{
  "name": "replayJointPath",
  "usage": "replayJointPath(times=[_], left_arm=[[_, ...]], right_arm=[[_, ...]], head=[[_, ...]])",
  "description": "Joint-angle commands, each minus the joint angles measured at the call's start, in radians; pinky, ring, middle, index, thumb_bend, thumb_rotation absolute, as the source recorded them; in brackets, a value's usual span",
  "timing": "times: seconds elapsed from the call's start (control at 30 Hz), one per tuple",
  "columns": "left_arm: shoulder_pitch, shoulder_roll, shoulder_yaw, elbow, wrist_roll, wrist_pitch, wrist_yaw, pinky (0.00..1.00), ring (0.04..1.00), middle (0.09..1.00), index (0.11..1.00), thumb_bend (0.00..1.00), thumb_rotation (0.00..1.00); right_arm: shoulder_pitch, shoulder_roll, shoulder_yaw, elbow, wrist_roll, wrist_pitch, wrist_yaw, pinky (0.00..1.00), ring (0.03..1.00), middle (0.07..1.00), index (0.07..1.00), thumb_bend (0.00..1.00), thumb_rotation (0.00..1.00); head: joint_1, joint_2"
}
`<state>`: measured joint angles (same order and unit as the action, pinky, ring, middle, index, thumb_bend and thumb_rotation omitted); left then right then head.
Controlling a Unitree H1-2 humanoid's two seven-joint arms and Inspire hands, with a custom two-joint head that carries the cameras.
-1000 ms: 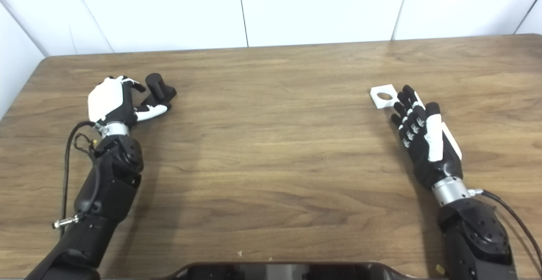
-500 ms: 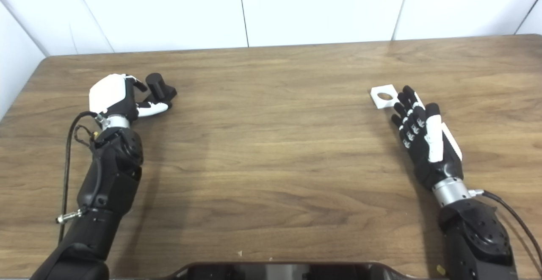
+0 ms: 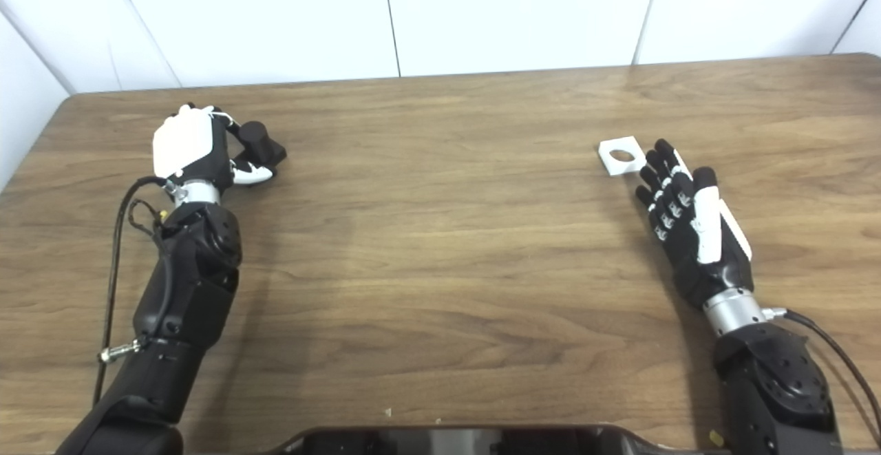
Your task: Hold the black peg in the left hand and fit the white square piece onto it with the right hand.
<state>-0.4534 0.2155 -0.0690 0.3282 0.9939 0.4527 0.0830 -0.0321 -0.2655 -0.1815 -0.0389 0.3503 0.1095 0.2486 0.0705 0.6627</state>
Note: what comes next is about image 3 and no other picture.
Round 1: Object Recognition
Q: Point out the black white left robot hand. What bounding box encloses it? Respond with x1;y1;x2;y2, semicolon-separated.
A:
152;103;276;191

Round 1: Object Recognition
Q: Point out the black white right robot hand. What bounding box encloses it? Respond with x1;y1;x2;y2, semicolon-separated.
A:
635;139;754;310

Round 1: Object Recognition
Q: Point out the black peg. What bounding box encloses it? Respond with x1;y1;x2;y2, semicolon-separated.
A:
237;121;288;170

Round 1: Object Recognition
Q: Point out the white square piece with hole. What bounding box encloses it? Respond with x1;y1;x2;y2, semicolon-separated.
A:
598;136;646;177

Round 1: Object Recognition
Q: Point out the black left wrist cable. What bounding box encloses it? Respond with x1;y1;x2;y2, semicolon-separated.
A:
93;176;173;408

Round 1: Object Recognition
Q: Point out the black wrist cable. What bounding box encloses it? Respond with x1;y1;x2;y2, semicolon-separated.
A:
761;308;881;435
93;176;173;408

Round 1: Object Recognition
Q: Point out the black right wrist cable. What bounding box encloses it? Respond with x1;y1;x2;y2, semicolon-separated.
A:
761;308;881;435

